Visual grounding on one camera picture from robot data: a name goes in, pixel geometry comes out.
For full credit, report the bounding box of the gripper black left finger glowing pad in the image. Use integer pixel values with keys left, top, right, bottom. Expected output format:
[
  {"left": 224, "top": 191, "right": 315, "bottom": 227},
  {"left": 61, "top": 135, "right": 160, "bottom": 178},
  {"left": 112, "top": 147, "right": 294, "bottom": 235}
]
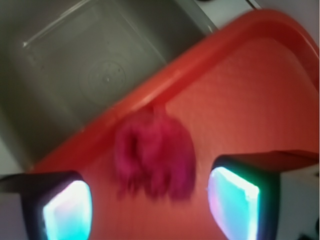
[{"left": 0, "top": 170, "right": 93, "bottom": 240}]

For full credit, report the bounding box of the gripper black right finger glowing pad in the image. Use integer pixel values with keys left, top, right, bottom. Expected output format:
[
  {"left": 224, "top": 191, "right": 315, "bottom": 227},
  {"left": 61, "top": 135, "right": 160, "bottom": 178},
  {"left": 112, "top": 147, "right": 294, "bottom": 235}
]
[{"left": 207, "top": 150, "right": 320, "bottom": 240}]

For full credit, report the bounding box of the red plastic tray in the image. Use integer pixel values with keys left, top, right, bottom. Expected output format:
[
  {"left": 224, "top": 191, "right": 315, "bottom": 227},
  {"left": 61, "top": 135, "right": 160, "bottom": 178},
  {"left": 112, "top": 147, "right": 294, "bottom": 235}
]
[{"left": 33, "top": 9, "right": 319, "bottom": 240}]

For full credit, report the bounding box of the crumpled red paper ball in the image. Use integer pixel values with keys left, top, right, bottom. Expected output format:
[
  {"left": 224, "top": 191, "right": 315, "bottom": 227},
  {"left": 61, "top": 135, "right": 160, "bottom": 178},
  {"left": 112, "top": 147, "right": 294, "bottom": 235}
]
[{"left": 114, "top": 106, "right": 196, "bottom": 201}]

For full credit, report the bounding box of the stainless steel sink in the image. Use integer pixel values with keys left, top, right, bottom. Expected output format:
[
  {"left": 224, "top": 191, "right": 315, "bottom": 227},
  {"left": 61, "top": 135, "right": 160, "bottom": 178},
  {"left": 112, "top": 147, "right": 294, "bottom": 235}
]
[{"left": 0, "top": 0, "right": 217, "bottom": 170}]

